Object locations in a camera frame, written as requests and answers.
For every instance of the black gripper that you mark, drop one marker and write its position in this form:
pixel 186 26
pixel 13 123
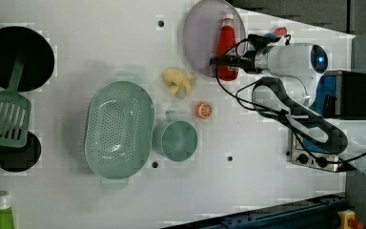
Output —
pixel 245 62

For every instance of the red ketchup bottle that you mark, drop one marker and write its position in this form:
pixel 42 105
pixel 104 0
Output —
pixel 226 40

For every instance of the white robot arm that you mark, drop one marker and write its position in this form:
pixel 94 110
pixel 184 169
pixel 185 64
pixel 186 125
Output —
pixel 288 93

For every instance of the grey round plate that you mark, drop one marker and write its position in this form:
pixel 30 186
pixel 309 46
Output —
pixel 201 32

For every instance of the small blue bowl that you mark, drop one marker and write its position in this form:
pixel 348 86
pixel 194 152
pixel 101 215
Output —
pixel 270 35

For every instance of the red toy fruit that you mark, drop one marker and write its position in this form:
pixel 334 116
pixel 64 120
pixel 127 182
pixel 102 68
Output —
pixel 280 31

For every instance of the orange slice toy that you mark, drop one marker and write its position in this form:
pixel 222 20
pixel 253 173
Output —
pixel 203 110

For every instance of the yellow toy banana bunch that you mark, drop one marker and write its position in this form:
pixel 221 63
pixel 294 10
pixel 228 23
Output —
pixel 178 81

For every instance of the green cup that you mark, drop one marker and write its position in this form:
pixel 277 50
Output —
pixel 173 138

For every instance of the green perforated colander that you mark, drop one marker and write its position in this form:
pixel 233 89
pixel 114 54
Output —
pixel 119 130

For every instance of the yellow red clamp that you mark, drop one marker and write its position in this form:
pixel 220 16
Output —
pixel 348 220

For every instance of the green slotted spatula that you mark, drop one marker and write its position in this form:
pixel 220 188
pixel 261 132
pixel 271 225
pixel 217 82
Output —
pixel 15 110

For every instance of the large black round pan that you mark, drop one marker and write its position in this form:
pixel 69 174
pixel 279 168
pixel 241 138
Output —
pixel 39 63

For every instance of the green bottle white cap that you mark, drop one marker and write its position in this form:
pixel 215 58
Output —
pixel 6 216

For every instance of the blue metal rail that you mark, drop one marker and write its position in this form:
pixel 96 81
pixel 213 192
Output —
pixel 312 213

